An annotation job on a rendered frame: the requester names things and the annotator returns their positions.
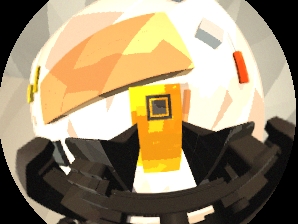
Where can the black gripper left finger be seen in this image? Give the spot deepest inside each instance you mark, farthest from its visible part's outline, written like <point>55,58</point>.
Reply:
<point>120,154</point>

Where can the orange-handled awl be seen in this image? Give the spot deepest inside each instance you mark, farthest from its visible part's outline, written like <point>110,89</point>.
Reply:
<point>186,105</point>

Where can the yellow rectangular block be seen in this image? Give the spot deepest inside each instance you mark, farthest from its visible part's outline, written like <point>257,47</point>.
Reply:
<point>31,95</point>

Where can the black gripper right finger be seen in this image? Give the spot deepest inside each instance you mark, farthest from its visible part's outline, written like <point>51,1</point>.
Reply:
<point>204,148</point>

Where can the dark grey rectangular frame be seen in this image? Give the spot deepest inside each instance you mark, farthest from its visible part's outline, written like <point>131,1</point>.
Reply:
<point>59,155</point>

